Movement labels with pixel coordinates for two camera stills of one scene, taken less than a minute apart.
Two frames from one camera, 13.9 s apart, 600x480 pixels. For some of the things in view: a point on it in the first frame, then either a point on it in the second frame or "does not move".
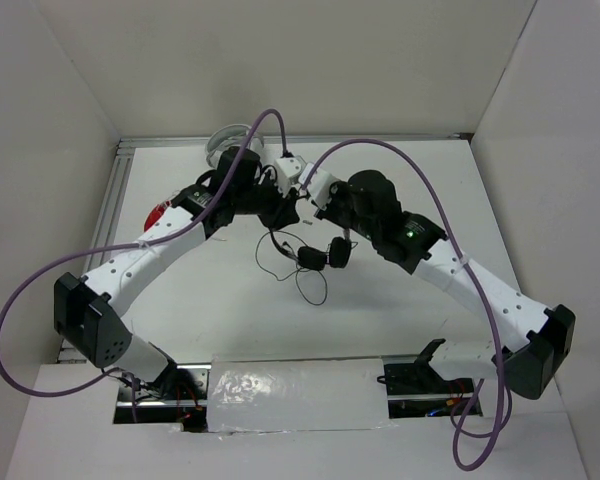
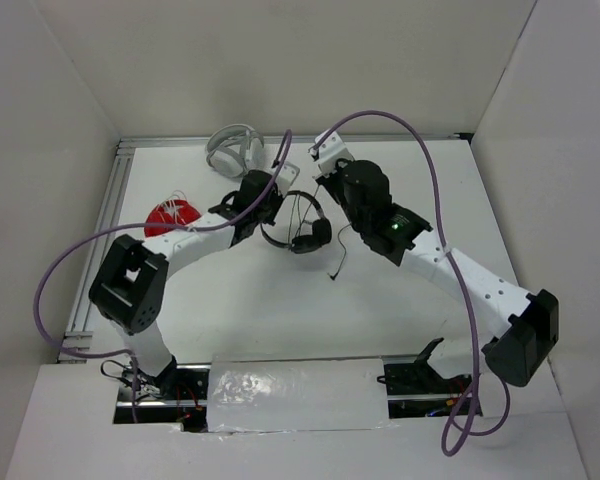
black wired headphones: (337, 255) -> (319, 235)
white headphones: (231, 136) does not move
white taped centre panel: (271, 394) does not move
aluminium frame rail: (124, 153) does not move
